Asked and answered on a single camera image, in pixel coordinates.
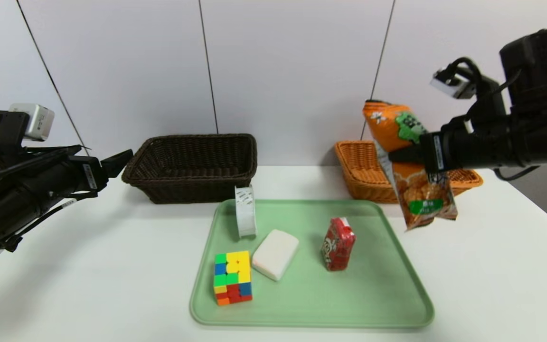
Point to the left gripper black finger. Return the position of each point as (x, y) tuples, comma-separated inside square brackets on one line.
[(114, 164), (55, 149)]

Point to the multicoloured puzzle cube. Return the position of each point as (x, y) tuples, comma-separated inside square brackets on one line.
[(233, 278)]

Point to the orange wicker basket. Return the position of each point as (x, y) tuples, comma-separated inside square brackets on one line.
[(359, 171)]

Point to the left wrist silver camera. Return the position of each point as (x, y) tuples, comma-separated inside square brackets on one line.
[(36, 121)]

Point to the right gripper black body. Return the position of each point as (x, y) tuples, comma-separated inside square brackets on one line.
[(435, 152)]

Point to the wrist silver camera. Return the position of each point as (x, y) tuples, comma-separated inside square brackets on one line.
[(449, 84), (36, 121)]

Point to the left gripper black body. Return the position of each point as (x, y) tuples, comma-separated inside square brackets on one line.
[(91, 176)]

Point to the white soap bar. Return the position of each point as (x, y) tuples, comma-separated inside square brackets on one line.
[(276, 254)]

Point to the camera black mount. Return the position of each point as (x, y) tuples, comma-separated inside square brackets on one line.
[(12, 130), (485, 99)]

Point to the orange snack bag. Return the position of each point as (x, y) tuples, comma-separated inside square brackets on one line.
[(392, 123)]

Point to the left camera black mount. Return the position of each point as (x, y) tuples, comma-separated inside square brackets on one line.
[(12, 130)]

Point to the white tape roll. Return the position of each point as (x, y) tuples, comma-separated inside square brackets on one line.
[(246, 213)]

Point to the dark brown wicker basket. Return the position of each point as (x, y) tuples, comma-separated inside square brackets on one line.
[(193, 190)]

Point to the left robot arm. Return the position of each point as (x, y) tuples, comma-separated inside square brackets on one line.
[(12, 199)]

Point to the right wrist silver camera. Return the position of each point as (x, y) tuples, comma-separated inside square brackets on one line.
[(449, 84)]

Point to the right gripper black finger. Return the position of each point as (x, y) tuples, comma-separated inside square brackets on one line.
[(406, 156)]

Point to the right camera black mount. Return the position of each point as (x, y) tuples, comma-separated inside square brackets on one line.
[(485, 99)]

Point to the green plastic tray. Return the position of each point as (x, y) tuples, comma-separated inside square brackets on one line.
[(311, 294)]

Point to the small red snack pack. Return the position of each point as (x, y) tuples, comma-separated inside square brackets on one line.
[(337, 244)]

